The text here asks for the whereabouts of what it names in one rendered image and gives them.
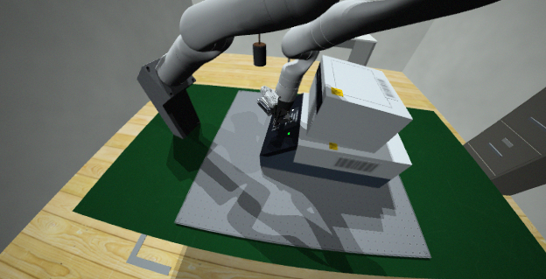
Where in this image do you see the white benchtop thermal cycler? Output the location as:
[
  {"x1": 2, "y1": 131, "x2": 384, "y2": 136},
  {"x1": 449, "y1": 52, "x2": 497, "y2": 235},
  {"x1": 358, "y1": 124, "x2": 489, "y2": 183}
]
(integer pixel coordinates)
[{"x1": 260, "y1": 55, "x2": 413, "y2": 188}]

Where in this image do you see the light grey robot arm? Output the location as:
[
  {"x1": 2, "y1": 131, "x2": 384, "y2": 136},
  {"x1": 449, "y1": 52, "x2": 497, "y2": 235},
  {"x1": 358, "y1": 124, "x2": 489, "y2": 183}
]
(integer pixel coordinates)
[{"x1": 155, "y1": 0, "x2": 500, "y2": 108}]

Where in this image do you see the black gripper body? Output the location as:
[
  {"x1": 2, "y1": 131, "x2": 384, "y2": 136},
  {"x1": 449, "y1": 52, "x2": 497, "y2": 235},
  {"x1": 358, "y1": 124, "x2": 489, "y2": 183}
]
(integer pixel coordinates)
[{"x1": 276, "y1": 100, "x2": 295, "y2": 116}]

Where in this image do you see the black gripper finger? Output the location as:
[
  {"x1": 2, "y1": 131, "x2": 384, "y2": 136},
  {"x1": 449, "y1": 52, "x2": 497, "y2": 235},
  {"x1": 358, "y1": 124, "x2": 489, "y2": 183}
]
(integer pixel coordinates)
[
  {"x1": 273, "y1": 109, "x2": 292, "y2": 126},
  {"x1": 270, "y1": 107, "x2": 277, "y2": 124}
]

